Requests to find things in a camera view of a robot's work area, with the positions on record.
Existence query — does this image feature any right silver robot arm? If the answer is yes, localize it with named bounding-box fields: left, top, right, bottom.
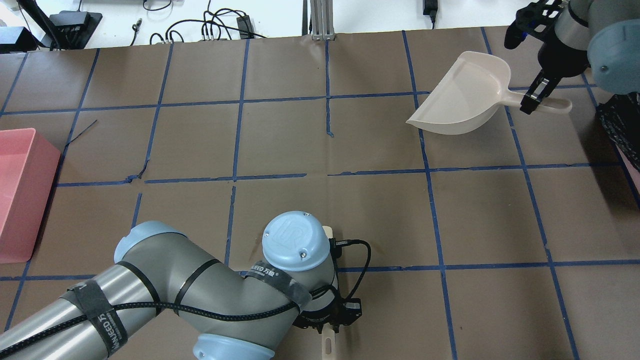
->
left=503, top=0, right=640, bottom=114

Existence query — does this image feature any black bag lined bin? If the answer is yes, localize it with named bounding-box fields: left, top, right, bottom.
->
left=596, top=92, right=640, bottom=171

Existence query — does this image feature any aluminium frame post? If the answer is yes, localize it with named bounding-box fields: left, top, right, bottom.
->
left=310, top=0, right=336, bottom=41

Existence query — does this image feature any black power adapter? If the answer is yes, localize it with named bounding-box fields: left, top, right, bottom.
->
left=237, top=14, right=255, bottom=39

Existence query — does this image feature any beige plastic dustpan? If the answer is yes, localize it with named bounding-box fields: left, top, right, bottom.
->
left=406, top=51, right=573, bottom=136

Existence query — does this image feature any black cable bundle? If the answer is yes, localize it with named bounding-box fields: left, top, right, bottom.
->
left=130, top=0, right=266, bottom=46

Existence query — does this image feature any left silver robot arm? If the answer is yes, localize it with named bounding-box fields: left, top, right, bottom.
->
left=1, top=210, right=371, bottom=360

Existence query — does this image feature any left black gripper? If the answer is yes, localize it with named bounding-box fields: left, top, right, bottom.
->
left=292, top=297, right=362, bottom=333

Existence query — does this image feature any pink plastic bin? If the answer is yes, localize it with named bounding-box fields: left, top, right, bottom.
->
left=0, top=128, right=61, bottom=264

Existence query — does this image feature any black laptop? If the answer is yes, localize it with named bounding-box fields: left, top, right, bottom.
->
left=0, top=0, right=103, bottom=54

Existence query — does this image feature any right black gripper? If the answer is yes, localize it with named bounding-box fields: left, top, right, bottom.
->
left=519, top=70, right=558, bottom=115

